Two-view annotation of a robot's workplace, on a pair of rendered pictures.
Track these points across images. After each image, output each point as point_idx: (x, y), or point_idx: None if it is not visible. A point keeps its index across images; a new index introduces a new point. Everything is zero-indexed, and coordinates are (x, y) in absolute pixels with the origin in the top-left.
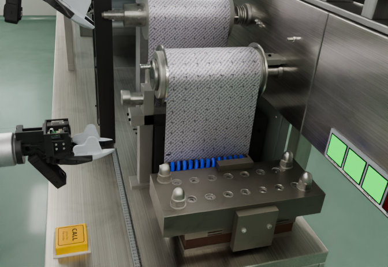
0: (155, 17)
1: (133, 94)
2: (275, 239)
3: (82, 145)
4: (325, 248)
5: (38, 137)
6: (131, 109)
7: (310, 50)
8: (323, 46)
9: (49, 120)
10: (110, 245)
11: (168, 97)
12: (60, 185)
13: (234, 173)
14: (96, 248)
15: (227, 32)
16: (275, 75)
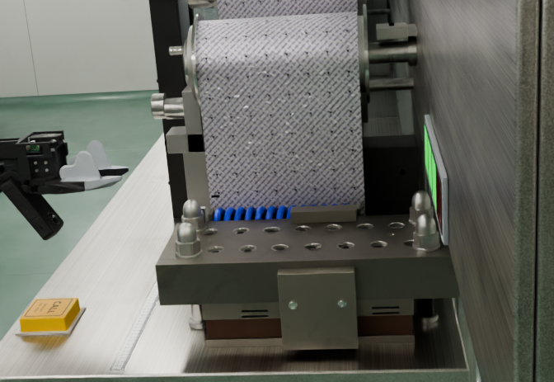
0: None
1: (169, 100)
2: (377, 346)
3: (72, 166)
4: (464, 365)
5: (13, 151)
6: (175, 128)
7: None
8: None
9: (37, 133)
10: (102, 329)
11: (200, 92)
12: (46, 234)
13: (316, 226)
14: (81, 330)
15: (356, 3)
16: (406, 58)
